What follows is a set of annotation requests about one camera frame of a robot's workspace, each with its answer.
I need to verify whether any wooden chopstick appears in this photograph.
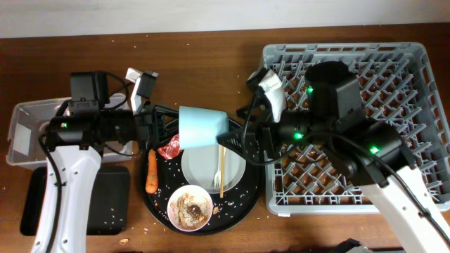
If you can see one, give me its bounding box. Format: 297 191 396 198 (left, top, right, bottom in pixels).
219 146 226 199

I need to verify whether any grey plastic dishwasher rack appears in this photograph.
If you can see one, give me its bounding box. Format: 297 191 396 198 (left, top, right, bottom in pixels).
260 42 449 216

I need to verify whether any orange carrot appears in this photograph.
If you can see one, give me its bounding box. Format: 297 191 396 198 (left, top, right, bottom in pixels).
146 149 158 194

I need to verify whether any black rectangular tray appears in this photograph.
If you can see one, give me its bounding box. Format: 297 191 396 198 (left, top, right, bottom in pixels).
20 166 131 236

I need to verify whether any white bowl with leftovers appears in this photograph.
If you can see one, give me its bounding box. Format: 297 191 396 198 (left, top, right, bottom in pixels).
167 185 214 233

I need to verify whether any red snack wrapper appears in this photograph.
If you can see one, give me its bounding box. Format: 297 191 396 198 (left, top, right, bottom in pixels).
157 134 181 160

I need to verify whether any grey round plate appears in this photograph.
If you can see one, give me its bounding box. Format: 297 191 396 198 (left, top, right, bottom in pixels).
181 145 246 194

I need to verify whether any light blue cup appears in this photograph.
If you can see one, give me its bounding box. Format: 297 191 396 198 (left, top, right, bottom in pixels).
179 106 229 150

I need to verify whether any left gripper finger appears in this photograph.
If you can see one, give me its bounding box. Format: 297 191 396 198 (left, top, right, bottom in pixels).
154 105 179 118
154 124 179 145

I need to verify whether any clear plastic bin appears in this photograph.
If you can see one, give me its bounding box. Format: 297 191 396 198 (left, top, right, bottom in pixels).
6 93 137 173

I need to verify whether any nut shell on table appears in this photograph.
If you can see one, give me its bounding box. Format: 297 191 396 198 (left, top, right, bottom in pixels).
119 238 129 245

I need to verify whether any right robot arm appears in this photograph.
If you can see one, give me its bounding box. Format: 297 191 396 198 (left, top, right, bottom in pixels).
217 61 449 252

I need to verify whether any white plastic fork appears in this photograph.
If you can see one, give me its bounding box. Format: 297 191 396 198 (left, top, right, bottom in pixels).
213 147 221 192

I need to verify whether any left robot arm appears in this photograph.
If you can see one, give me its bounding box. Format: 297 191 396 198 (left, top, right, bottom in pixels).
32 68 177 252

